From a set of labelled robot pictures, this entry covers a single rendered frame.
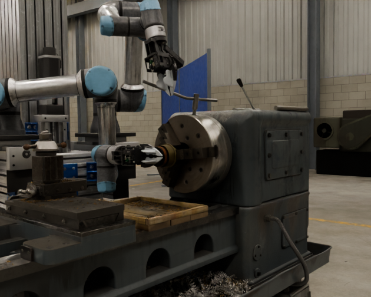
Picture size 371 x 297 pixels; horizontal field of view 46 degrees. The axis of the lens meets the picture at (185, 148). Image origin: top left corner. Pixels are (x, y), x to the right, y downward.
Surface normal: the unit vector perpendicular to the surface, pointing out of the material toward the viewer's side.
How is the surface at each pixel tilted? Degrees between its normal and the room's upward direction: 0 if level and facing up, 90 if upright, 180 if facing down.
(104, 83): 89
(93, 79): 89
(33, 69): 90
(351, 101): 90
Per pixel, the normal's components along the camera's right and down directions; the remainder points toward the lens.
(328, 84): -0.62, 0.05
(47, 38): 0.69, 0.03
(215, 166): 0.73, 0.29
